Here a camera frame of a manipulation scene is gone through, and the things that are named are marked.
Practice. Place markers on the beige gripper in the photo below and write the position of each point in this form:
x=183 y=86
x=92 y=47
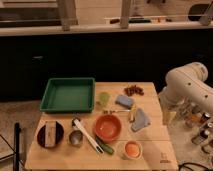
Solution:
x=169 y=112

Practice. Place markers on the blue sponge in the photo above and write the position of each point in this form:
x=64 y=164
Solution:
x=124 y=101

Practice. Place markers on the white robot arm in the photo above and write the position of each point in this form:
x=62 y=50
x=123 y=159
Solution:
x=186 y=82

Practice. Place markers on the green plastic tray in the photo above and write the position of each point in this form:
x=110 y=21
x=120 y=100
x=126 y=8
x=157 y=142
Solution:
x=69 y=95

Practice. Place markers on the blue-grey folded cloth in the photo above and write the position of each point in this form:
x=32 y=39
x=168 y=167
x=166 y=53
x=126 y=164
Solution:
x=141 y=120

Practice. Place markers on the yellow banana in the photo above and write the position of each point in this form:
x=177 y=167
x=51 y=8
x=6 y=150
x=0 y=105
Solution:
x=132 y=112

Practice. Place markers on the orange cup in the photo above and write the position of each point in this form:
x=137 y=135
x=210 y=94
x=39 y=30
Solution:
x=132 y=150

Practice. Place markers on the metal spoon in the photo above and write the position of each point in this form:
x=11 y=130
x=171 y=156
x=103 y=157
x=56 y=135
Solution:
x=114 y=111

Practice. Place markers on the orange bowl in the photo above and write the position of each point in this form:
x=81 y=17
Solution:
x=107 y=127

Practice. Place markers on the green plastic cup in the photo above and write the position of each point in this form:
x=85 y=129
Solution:
x=103 y=99

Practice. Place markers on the green cucumber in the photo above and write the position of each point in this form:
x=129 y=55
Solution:
x=106 y=148

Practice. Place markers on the metal measuring cup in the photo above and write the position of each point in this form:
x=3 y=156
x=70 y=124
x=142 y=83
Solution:
x=76 y=138

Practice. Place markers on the wooden block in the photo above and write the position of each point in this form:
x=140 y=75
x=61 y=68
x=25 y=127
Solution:
x=50 y=134

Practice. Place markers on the dark round plate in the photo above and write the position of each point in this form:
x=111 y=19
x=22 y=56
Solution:
x=41 y=135

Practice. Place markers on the black stand pole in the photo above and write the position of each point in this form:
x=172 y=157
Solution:
x=16 y=147

